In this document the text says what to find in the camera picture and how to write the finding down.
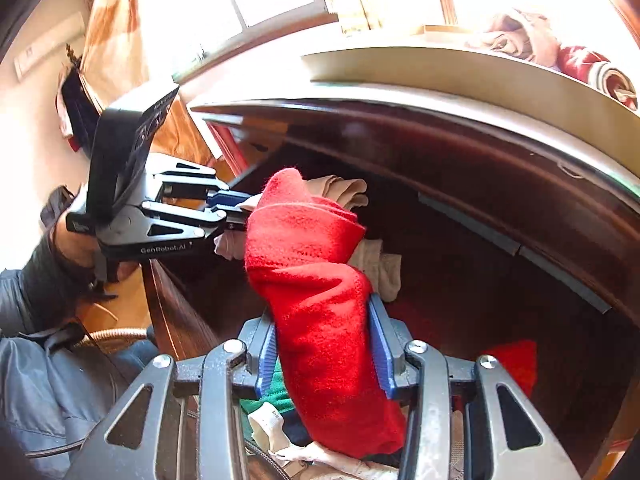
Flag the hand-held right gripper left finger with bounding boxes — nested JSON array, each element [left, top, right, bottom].
[[65, 315, 278, 480]]

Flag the person's left hand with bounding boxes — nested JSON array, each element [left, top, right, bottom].
[[52, 219, 141, 285]]

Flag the cream underwear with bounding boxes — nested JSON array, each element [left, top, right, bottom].
[[347, 239, 402, 303]]

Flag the white air conditioner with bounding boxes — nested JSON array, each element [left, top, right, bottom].
[[14, 12, 86, 81]]

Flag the green black striped underwear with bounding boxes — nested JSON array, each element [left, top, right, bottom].
[[239, 375, 296, 417]]

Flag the white lace underwear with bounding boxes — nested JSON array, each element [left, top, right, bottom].
[[247, 405, 401, 480]]

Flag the metal flexible hose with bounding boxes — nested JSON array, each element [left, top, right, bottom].
[[75, 326, 151, 352]]

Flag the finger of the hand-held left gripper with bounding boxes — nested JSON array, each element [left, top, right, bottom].
[[149, 154, 263, 212], [141, 200, 251, 245]]

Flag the person's grey jacket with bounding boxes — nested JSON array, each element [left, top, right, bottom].
[[0, 330, 166, 480]]

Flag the shallow cardboard tray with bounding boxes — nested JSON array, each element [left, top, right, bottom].
[[300, 24, 640, 128]]

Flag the red white underwear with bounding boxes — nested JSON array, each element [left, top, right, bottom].
[[554, 45, 640, 111]]

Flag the dark wooden table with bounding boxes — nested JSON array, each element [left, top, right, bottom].
[[142, 100, 640, 480]]

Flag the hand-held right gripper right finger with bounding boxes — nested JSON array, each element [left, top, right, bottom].
[[367, 292, 583, 480]]

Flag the person's left forearm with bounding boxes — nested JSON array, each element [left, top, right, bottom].
[[0, 230, 101, 336]]

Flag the dark clothes on rack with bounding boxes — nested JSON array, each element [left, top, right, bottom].
[[55, 45, 101, 153]]

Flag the red fleece underwear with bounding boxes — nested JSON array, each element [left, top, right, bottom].
[[244, 167, 407, 460]]

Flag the dark wooden drawer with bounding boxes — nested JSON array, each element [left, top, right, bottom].
[[142, 145, 626, 480]]

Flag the loose yellow checked curtain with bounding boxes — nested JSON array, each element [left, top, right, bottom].
[[80, 0, 221, 166]]

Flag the beige underwear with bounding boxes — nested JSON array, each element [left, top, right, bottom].
[[465, 9, 561, 68], [307, 175, 370, 211]]

